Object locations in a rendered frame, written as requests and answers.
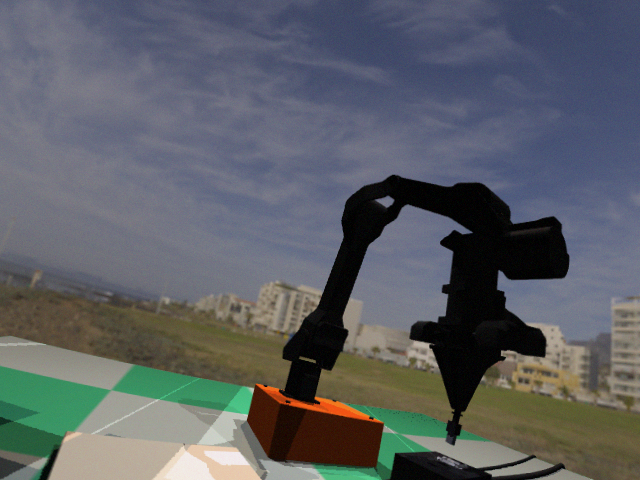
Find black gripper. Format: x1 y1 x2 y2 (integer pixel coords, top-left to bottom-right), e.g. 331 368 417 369
409 274 547 412

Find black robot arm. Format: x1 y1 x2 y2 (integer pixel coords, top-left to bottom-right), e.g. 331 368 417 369
278 175 570 404

